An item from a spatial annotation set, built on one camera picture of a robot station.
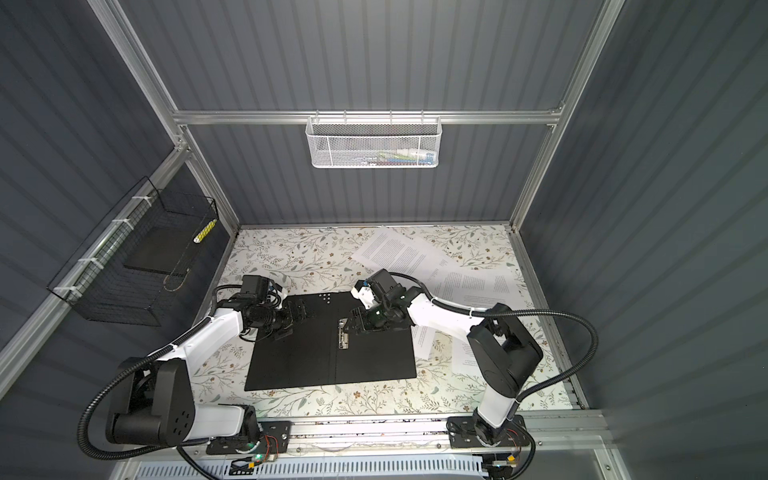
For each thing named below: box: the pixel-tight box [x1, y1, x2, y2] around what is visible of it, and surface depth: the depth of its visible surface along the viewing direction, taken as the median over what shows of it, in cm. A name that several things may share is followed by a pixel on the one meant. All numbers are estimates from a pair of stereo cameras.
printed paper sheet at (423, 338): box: [411, 325, 436, 360], surface depth 91 cm
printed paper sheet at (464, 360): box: [452, 336, 484, 376], surface depth 88 cm
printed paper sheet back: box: [352, 227, 460, 283], surface depth 114 cm
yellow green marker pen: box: [193, 218, 218, 243], surface depth 84 cm
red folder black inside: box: [244, 291, 417, 391], surface depth 88 cm
